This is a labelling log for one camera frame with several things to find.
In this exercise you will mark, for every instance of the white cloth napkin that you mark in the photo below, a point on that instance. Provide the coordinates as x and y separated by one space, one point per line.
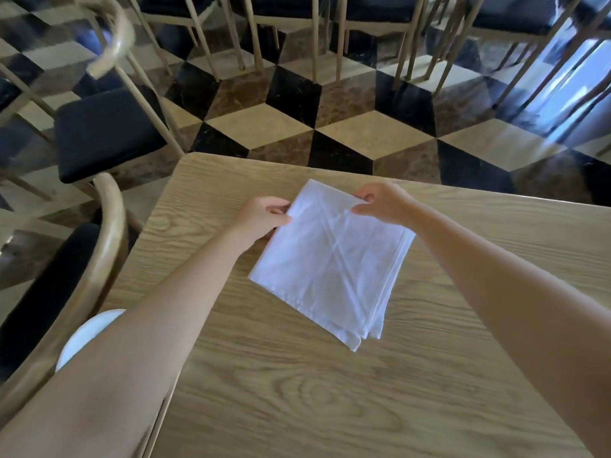
334 262

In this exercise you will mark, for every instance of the row of wooden dining chairs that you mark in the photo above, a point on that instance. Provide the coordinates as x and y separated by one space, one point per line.
382 7

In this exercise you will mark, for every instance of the person's left hand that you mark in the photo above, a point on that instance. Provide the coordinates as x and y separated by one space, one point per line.
258 221

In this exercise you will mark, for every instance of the white bowl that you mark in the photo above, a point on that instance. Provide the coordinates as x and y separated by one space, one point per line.
90 329

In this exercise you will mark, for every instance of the person's left forearm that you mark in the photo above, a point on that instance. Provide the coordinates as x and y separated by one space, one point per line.
119 357

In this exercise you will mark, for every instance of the person's right hand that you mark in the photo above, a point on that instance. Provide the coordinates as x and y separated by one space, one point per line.
391 205

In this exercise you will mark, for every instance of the person's right forearm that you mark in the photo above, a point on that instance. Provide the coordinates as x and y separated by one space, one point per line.
515 305

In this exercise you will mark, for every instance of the wooden chair with dark cushion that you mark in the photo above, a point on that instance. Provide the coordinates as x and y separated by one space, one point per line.
102 262
105 133

